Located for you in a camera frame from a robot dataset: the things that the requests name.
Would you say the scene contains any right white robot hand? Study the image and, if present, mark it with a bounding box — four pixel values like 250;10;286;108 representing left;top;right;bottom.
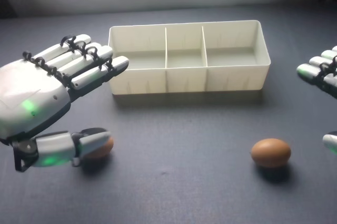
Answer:
296;45;337;156

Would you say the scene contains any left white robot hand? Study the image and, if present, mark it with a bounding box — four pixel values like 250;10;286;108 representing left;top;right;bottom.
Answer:
0;33;130;173

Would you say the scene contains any brown egg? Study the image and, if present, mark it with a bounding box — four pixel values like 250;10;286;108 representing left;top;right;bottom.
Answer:
250;138;292;169
83;136;115;160

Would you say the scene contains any white three-compartment tray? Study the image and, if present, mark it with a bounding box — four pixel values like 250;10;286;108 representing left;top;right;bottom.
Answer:
107;20;271;95

